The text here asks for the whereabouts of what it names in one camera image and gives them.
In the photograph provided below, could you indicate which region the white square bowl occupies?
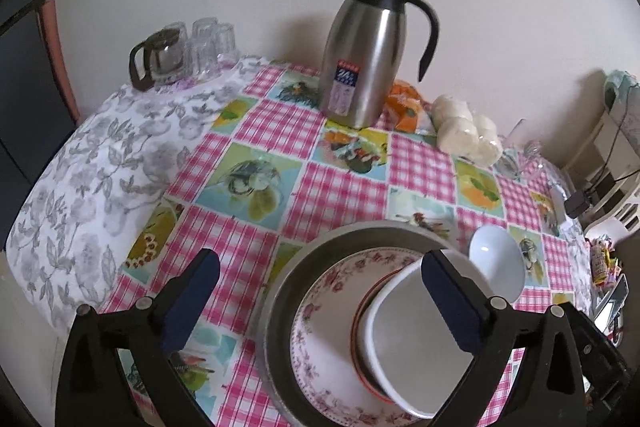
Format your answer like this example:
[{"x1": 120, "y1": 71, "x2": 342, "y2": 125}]
[{"x1": 364, "y1": 260, "x2": 472, "y2": 419}]

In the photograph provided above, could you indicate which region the small white bowl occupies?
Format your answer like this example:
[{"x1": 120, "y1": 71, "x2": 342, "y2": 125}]
[{"x1": 469, "y1": 225, "x2": 525, "y2": 303}]

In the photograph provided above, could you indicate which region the large stainless steel plate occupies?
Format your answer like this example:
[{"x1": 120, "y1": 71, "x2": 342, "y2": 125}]
[{"x1": 256, "y1": 221, "x2": 491, "y2": 426}]

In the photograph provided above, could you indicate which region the strawberry pattern bowl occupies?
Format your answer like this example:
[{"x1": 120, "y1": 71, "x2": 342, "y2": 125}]
[{"x1": 349, "y1": 271, "x2": 397, "y2": 403}]

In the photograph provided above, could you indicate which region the floral rim round plate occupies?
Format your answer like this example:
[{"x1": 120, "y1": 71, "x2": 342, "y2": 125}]
[{"x1": 290, "y1": 247, "x2": 421, "y2": 426}]

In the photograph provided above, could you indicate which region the candy packet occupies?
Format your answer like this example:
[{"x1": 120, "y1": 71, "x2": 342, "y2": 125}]
[{"x1": 589, "y1": 234, "x2": 623, "y2": 291}]

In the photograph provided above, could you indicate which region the grey floral towel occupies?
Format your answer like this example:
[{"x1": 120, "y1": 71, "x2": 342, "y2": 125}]
[{"x1": 6, "y1": 56, "x2": 269, "y2": 336}]

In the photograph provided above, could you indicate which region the black power adapter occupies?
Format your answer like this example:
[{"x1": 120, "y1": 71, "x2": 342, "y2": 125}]
[{"x1": 564, "y1": 191, "x2": 591, "y2": 219}]

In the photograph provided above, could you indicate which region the white plastic basket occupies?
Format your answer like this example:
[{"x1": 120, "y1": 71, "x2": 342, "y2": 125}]
[{"x1": 564, "y1": 70, "x2": 639, "y2": 237}]

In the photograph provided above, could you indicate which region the clear glass mug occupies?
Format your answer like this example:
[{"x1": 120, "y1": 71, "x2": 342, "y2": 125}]
[{"x1": 495, "y1": 118, "x2": 544, "y2": 182}]

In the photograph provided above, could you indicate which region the bag of steamed buns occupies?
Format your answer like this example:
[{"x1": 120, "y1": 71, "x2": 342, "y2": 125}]
[{"x1": 431, "y1": 94, "x2": 503, "y2": 167}]

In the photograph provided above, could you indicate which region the pink checkered tablecloth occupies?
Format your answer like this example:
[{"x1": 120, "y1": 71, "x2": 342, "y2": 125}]
[{"x1": 106, "y1": 66, "x2": 592, "y2": 426}]

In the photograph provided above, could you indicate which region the orange snack packet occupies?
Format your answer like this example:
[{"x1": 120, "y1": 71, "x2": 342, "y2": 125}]
[{"x1": 385, "y1": 80, "x2": 427, "y2": 133}]

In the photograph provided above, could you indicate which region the clear drinking glass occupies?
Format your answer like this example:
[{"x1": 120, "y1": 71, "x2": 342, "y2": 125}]
[
  {"x1": 214, "y1": 23, "x2": 240, "y2": 68},
  {"x1": 190, "y1": 17, "x2": 220, "y2": 80}
]

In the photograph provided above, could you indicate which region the stainless steel thermos jug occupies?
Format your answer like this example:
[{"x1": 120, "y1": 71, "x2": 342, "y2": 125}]
[{"x1": 319, "y1": 0, "x2": 440, "y2": 129}]

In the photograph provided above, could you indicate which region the glass teapot black handle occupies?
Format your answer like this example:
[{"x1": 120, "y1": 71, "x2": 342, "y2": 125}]
[{"x1": 128, "y1": 28, "x2": 186, "y2": 92}]

